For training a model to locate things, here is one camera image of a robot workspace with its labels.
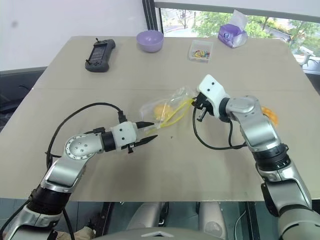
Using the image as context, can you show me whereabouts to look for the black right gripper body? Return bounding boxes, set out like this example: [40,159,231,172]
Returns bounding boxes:
[192,91,214,117]

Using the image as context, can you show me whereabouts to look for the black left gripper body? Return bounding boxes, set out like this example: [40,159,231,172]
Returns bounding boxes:
[121,121,142,154]

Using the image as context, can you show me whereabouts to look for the clear plastic zip bag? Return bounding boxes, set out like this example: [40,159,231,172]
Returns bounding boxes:
[138,85,199,131]

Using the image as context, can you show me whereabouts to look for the orange round snack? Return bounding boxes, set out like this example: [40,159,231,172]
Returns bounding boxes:
[153,103,175,121]
[260,105,279,126]

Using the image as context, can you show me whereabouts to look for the clear box of coloured clips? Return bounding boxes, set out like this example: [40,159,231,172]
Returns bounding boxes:
[187,39,214,64]

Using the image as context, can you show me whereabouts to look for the grey rounded robot leg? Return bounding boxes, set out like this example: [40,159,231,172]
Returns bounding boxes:
[125,201,171,231]
[199,200,228,240]

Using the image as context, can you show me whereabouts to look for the purple tissue pack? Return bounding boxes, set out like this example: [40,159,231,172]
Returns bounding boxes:
[217,8,249,49]

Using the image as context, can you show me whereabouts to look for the purple plastic bowl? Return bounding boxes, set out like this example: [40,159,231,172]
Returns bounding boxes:
[135,30,165,54]

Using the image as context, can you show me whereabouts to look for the black handheld controller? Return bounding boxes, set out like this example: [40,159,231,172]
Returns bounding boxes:
[84,37,117,73]

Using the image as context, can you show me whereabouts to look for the grey robot torso top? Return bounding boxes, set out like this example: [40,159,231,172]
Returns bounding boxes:
[95,225,226,240]

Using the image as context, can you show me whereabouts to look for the brown rounded object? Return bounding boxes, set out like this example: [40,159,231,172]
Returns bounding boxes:
[55,225,97,240]

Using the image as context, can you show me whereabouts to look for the dark grey couch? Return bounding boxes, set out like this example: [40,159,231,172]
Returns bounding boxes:
[0,65,49,134]

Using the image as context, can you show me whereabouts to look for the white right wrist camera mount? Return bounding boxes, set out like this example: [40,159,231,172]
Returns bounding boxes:
[196,74,231,119]

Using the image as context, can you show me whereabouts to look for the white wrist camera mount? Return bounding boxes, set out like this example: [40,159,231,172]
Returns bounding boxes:
[109,121,139,151]
[196,74,231,119]

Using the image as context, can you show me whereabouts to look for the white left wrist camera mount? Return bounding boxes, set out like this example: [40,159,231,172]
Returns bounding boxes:
[109,121,139,151]

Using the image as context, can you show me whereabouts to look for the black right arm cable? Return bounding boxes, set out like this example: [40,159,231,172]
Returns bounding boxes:
[191,107,248,150]

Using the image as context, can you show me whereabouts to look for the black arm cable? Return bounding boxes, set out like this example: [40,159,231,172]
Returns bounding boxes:
[191,107,248,150]
[45,102,128,166]

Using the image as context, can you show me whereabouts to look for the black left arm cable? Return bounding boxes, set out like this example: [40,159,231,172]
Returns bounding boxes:
[45,102,128,166]

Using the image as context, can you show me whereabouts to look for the black table frame leg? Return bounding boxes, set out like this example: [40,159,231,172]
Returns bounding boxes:
[244,200,261,240]
[97,201,116,236]

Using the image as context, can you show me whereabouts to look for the dark window frame post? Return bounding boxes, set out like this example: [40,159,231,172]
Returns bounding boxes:
[141,0,163,34]

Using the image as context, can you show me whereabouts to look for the thin white cable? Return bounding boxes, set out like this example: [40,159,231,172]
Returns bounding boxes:
[234,209,249,240]

